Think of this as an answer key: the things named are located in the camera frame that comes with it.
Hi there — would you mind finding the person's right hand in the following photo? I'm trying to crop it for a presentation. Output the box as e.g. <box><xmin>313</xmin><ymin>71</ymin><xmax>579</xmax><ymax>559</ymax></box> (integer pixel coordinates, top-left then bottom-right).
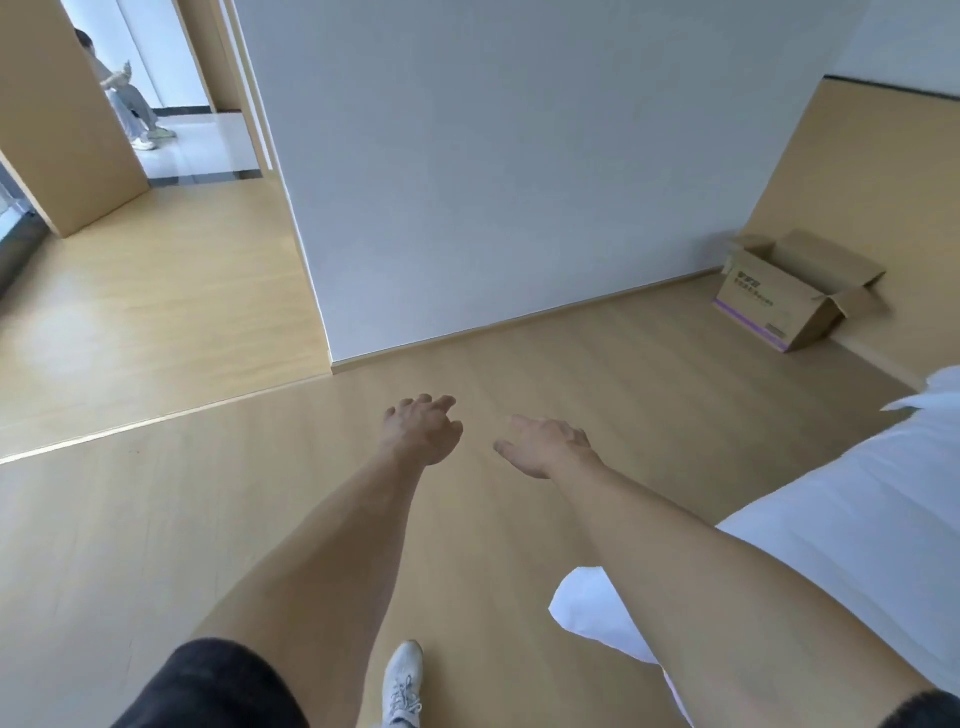
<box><xmin>493</xmin><ymin>414</ymin><xmax>605</xmax><ymax>481</ymax></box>

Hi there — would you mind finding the large glass window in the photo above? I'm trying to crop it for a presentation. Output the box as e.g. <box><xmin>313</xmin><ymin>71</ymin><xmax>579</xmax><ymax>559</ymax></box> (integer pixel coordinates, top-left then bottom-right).
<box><xmin>0</xmin><ymin>161</ymin><xmax>52</xmax><ymax>301</ymax></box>

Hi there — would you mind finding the white sneaker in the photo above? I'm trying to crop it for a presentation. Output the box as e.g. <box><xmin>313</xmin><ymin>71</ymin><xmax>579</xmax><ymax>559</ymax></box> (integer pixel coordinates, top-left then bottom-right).
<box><xmin>382</xmin><ymin>639</ymin><xmax>426</xmax><ymax>728</ymax></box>

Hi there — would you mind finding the person's right forearm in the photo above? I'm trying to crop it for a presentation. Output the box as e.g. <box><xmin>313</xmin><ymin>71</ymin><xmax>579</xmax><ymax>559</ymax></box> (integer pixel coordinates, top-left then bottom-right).
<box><xmin>554</xmin><ymin>457</ymin><xmax>939</xmax><ymax>728</ymax></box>

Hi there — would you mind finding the brown cardboard box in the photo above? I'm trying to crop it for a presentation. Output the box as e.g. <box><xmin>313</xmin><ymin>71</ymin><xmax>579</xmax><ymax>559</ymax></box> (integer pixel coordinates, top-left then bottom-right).
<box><xmin>712</xmin><ymin>228</ymin><xmax>889</xmax><ymax>354</ymax></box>

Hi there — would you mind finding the person's left hand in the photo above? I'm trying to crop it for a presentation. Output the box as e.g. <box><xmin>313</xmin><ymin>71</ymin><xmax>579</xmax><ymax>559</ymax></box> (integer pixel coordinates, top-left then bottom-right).
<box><xmin>377</xmin><ymin>393</ymin><xmax>465</xmax><ymax>469</ymax></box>

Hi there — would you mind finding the black t-shirt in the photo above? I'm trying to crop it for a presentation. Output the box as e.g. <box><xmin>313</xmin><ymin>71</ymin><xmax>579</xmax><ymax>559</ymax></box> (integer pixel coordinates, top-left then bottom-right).
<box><xmin>112</xmin><ymin>637</ymin><xmax>960</xmax><ymax>728</ymax></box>

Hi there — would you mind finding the person's left forearm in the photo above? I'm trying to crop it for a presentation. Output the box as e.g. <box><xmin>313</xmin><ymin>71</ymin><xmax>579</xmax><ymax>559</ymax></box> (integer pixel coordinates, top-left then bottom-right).
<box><xmin>191</xmin><ymin>446</ymin><xmax>429</xmax><ymax>728</ymax></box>

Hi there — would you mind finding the white bed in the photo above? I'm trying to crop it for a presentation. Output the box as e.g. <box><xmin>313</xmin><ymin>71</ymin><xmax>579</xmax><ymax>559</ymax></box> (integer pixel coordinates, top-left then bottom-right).
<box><xmin>548</xmin><ymin>365</ymin><xmax>960</xmax><ymax>728</ymax></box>

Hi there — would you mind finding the wooden door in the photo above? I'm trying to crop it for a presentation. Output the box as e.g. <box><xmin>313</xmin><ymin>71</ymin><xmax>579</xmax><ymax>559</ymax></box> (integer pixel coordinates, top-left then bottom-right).
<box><xmin>0</xmin><ymin>0</ymin><xmax>151</xmax><ymax>239</ymax></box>

